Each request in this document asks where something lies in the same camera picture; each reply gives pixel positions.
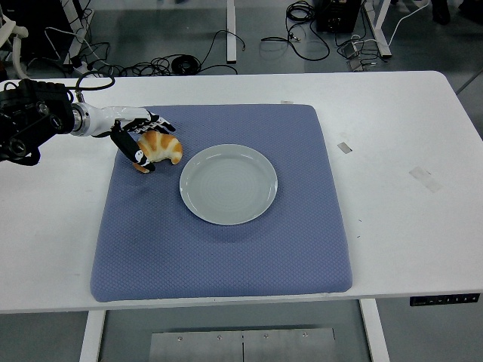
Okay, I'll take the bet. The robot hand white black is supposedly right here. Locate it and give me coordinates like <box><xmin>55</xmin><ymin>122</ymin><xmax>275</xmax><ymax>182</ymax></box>
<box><xmin>87</xmin><ymin>106</ymin><xmax>177</xmax><ymax>173</ymax></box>

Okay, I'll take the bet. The croissant bread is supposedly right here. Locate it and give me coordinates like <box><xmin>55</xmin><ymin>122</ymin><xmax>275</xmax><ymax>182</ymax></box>
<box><xmin>134</xmin><ymin>130</ymin><xmax>184</xmax><ymax>174</ymax></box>

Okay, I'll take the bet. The grey round plate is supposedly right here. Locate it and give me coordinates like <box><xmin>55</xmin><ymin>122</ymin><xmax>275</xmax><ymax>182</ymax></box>
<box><xmin>178</xmin><ymin>143</ymin><xmax>279</xmax><ymax>226</ymax></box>

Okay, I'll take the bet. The black cabinet on floor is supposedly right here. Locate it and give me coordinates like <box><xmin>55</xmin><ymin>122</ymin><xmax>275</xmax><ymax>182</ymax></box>
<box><xmin>0</xmin><ymin>0</ymin><xmax>86</xmax><ymax>66</ymax></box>

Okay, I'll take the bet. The white floor beam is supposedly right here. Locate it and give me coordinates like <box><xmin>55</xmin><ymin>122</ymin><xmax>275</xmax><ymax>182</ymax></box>
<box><xmin>225</xmin><ymin>0</ymin><xmax>238</xmax><ymax>63</ymax></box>

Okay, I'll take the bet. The blue quilted mat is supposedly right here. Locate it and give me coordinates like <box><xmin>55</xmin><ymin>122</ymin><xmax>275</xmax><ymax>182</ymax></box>
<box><xmin>89</xmin><ymin>104</ymin><xmax>354</xmax><ymax>304</ymax></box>

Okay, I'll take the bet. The white table leg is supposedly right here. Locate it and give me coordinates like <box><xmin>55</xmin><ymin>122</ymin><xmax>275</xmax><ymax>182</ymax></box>
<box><xmin>358</xmin><ymin>299</ymin><xmax>392</xmax><ymax>362</ymax></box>
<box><xmin>78</xmin><ymin>309</ymin><xmax>108</xmax><ymax>362</ymax></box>

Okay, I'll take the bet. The black equipment box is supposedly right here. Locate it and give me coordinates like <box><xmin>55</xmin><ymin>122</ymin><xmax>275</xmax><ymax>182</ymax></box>
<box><xmin>315</xmin><ymin>0</ymin><xmax>362</xmax><ymax>33</ymax></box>

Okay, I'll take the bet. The grey power strip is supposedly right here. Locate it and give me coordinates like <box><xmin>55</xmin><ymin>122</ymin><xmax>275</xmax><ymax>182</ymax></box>
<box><xmin>337</xmin><ymin>40</ymin><xmax>366</xmax><ymax>72</ymax></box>

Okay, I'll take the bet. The large grey tape piece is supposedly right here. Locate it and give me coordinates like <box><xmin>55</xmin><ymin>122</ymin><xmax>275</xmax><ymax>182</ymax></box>
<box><xmin>408</xmin><ymin>165</ymin><xmax>444</xmax><ymax>194</ymax></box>

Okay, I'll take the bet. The person's leg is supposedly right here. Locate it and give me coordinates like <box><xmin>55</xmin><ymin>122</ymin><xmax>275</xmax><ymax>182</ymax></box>
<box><xmin>431</xmin><ymin>0</ymin><xmax>453</xmax><ymax>26</ymax></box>

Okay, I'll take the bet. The black table control panel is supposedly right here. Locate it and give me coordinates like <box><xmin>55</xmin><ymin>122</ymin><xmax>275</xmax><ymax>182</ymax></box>
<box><xmin>409</xmin><ymin>292</ymin><xmax>481</xmax><ymax>307</ymax></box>

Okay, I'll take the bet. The coiled black cable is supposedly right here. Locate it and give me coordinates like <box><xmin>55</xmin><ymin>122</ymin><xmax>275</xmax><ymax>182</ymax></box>
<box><xmin>171</xmin><ymin>54</ymin><xmax>200</xmax><ymax>75</ymax></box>

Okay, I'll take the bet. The white corrugated hose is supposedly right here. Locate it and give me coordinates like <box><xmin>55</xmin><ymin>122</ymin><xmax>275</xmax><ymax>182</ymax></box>
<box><xmin>0</xmin><ymin>19</ymin><xmax>29</xmax><ymax>82</ymax></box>

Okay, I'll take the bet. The long black cable loop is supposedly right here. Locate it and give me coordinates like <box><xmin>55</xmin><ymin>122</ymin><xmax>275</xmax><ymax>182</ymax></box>
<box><xmin>195</xmin><ymin>29</ymin><xmax>248</xmax><ymax>75</ymax></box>

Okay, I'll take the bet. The black cable bundle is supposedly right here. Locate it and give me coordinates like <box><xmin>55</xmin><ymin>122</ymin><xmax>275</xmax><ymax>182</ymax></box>
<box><xmin>260</xmin><ymin>0</ymin><xmax>331</xmax><ymax>62</ymax></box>

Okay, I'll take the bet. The white desk leg frame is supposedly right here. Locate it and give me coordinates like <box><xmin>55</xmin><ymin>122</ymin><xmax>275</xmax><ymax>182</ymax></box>
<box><xmin>368</xmin><ymin>0</ymin><xmax>392</xmax><ymax>58</ymax></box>

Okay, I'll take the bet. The white cable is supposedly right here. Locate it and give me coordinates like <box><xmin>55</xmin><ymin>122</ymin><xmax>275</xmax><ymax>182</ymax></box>
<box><xmin>387</xmin><ymin>0</ymin><xmax>432</xmax><ymax>45</ymax></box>

